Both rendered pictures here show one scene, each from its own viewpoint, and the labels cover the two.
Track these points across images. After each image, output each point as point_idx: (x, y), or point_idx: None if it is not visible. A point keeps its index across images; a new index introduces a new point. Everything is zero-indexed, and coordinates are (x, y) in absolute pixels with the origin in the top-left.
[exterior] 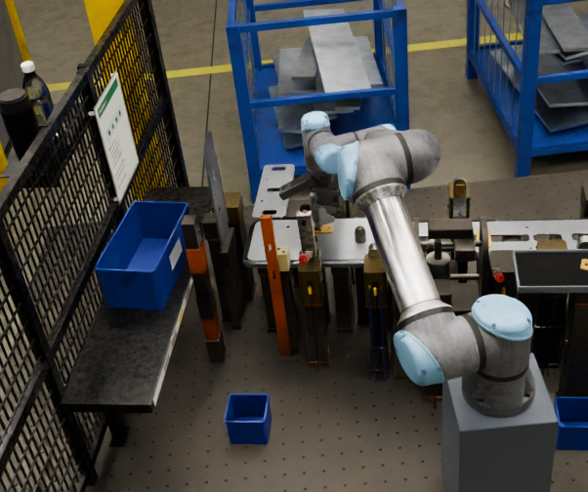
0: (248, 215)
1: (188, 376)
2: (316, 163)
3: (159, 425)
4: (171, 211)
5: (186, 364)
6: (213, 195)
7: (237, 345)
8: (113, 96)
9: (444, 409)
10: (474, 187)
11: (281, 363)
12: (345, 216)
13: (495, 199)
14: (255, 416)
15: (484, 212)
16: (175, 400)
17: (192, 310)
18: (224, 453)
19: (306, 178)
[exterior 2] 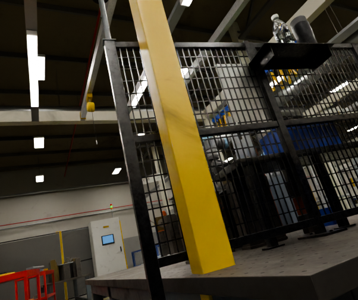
0: (163, 274)
1: (337, 226)
2: (225, 143)
3: None
4: (266, 141)
5: (332, 228)
6: (250, 143)
7: (295, 236)
8: (231, 73)
9: (284, 191)
10: (112, 277)
11: (290, 235)
12: None
13: (123, 274)
14: (326, 224)
15: (136, 271)
16: (355, 221)
17: (292, 240)
18: (354, 219)
19: (218, 160)
